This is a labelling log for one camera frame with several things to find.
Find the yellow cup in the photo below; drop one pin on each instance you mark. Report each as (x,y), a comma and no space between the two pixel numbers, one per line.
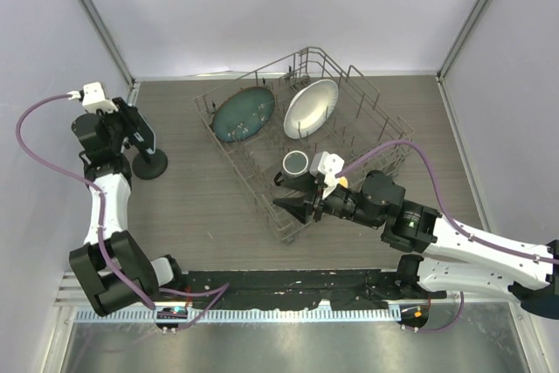
(344,181)

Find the white ceramic plate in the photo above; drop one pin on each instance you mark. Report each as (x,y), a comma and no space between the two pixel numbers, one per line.
(310,108)

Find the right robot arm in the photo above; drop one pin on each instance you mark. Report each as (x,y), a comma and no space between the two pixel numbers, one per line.
(439,253)

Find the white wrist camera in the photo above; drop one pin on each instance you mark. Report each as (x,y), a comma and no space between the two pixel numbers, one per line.
(93,99)
(329,165)

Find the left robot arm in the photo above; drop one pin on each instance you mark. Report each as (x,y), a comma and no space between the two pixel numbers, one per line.
(111,268)

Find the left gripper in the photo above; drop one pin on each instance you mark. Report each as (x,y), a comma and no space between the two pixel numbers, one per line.
(126,115)

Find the grey wire dish rack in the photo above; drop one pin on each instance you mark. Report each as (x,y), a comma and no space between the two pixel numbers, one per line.
(357,125)

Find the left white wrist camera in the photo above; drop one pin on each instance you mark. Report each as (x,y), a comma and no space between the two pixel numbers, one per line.
(93,99)

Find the dark green mug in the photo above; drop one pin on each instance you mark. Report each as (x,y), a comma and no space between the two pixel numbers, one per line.
(295,163)

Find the light blue smartphone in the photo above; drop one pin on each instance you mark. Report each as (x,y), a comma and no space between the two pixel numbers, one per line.
(145,135)

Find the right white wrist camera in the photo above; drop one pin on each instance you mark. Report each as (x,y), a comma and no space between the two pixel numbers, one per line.
(329,165)

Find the teal ceramic plate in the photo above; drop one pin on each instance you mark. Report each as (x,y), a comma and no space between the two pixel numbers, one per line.
(243,114)

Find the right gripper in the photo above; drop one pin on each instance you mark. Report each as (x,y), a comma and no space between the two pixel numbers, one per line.
(299,207)

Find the white slotted cable duct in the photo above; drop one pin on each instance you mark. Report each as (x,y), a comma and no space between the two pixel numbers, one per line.
(322,313)

